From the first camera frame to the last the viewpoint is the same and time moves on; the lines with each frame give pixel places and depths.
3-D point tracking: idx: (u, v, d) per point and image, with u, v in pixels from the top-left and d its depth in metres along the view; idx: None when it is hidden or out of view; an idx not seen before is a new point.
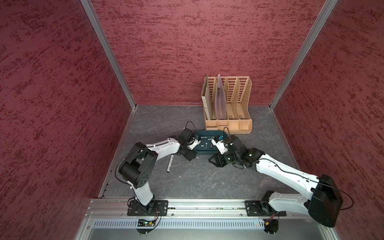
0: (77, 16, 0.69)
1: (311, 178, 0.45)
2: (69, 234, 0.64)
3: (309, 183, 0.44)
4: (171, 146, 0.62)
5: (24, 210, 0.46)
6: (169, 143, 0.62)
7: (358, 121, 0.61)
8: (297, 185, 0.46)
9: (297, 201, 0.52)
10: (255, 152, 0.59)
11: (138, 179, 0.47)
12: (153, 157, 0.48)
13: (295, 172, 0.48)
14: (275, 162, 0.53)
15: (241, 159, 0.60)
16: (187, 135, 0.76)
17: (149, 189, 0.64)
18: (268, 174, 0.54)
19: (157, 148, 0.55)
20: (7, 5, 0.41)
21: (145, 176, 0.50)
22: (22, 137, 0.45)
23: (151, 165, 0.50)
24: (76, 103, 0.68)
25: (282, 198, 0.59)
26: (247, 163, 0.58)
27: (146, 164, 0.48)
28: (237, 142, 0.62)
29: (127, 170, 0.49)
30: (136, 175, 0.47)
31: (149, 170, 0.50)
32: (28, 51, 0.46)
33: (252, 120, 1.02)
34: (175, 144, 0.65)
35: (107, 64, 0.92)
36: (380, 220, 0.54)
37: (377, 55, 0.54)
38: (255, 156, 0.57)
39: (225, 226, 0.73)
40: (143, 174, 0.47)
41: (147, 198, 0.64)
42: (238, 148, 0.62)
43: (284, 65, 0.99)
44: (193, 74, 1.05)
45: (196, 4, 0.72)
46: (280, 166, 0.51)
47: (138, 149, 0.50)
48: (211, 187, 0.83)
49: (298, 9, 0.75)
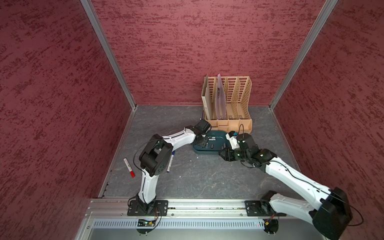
0: (77, 16, 0.68)
1: (323, 189, 0.44)
2: (69, 234, 0.64)
3: (319, 193, 0.43)
4: (187, 137, 0.64)
5: (24, 209, 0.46)
6: (185, 134, 0.64)
7: (358, 121, 0.61)
8: (306, 193, 0.45)
9: (302, 208, 0.51)
10: (266, 153, 0.58)
11: (155, 167, 0.51)
12: (169, 149, 0.52)
13: (306, 180, 0.47)
14: (286, 166, 0.52)
15: (251, 158, 0.61)
16: (203, 126, 0.77)
17: (154, 187, 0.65)
18: (277, 176, 0.53)
19: (172, 140, 0.57)
20: (7, 5, 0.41)
21: (162, 166, 0.54)
22: (22, 137, 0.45)
23: (168, 156, 0.53)
24: (76, 104, 0.68)
25: (287, 201, 0.58)
26: (257, 162, 0.57)
27: (162, 154, 0.51)
28: (249, 140, 0.62)
29: (145, 158, 0.54)
30: (154, 164, 0.52)
31: (166, 160, 0.54)
32: (28, 51, 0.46)
33: (252, 120, 1.02)
34: (191, 136, 0.66)
35: (107, 64, 0.92)
36: (380, 220, 0.53)
37: (377, 55, 0.54)
38: (266, 158, 0.56)
39: (225, 226, 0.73)
40: (159, 164, 0.51)
41: (151, 195, 0.65)
42: (249, 147, 0.62)
43: (284, 65, 0.99)
44: (193, 74, 1.05)
45: (196, 4, 0.72)
46: (291, 172, 0.50)
47: (156, 139, 0.54)
48: (211, 187, 0.83)
49: (299, 9, 0.75)
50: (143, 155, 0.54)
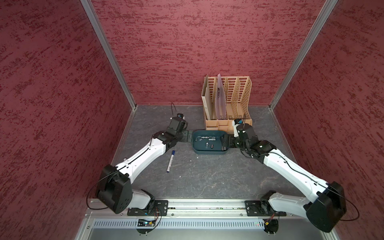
0: (77, 16, 0.68)
1: (320, 182, 0.44)
2: (69, 234, 0.64)
3: (317, 186, 0.43)
4: (152, 154, 0.52)
5: (24, 209, 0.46)
6: (149, 151, 0.52)
7: (358, 121, 0.61)
8: (303, 185, 0.45)
9: (297, 203, 0.52)
10: (265, 145, 0.57)
11: (115, 206, 0.42)
12: (125, 184, 0.41)
13: (305, 173, 0.46)
14: (285, 158, 0.52)
15: (250, 148, 0.60)
16: (176, 126, 0.63)
17: (142, 195, 0.61)
18: (275, 169, 0.53)
19: (131, 168, 0.46)
20: (7, 5, 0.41)
21: (124, 200, 0.45)
22: (22, 137, 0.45)
23: (127, 189, 0.44)
24: (76, 104, 0.68)
25: (284, 198, 0.59)
26: (256, 153, 0.57)
27: (118, 191, 0.41)
28: (249, 131, 0.60)
29: (104, 195, 0.44)
30: (113, 202, 0.42)
31: (127, 194, 0.44)
32: (28, 51, 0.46)
33: (252, 120, 1.02)
34: (158, 148, 0.54)
35: (107, 64, 0.92)
36: (380, 220, 0.54)
37: (378, 55, 0.54)
38: (265, 149, 0.56)
39: (225, 226, 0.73)
40: (119, 202, 0.42)
41: (144, 201, 0.63)
42: (249, 137, 0.61)
43: (284, 65, 0.99)
44: (193, 74, 1.05)
45: (196, 4, 0.72)
46: (289, 164, 0.50)
47: (107, 174, 0.42)
48: (211, 187, 0.83)
49: (298, 9, 0.75)
50: (100, 192, 0.44)
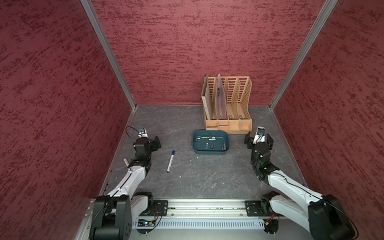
0: (77, 16, 0.69)
1: (315, 194, 0.47)
2: (69, 234, 0.64)
3: (311, 197, 0.46)
4: (137, 176, 0.56)
5: (24, 210, 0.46)
6: (133, 175, 0.55)
7: (358, 121, 0.61)
8: (300, 198, 0.48)
9: (302, 214, 0.51)
10: (270, 168, 0.63)
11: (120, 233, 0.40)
12: (124, 202, 0.42)
13: (302, 187, 0.50)
14: (285, 176, 0.57)
15: (258, 170, 0.65)
16: (142, 150, 0.66)
17: (137, 201, 0.60)
18: (277, 186, 0.57)
19: (124, 189, 0.48)
20: (7, 5, 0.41)
21: (127, 224, 0.44)
22: (22, 137, 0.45)
23: (127, 210, 0.44)
24: (76, 104, 0.68)
25: (288, 204, 0.58)
26: (261, 175, 0.63)
27: (120, 213, 0.41)
28: (267, 156, 0.62)
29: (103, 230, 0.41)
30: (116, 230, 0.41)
31: (128, 216, 0.44)
32: (28, 51, 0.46)
33: (252, 120, 1.02)
34: (140, 171, 0.59)
35: (107, 64, 0.92)
36: (380, 220, 0.53)
37: (377, 55, 0.54)
38: (268, 171, 0.62)
39: (225, 226, 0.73)
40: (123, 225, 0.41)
41: (143, 202, 0.62)
42: (262, 161, 0.64)
43: (284, 65, 0.99)
44: (193, 74, 1.05)
45: (196, 4, 0.72)
46: (288, 180, 0.55)
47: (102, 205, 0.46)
48: (211, 187, 0.83)
49: (298, 9, 0.75)
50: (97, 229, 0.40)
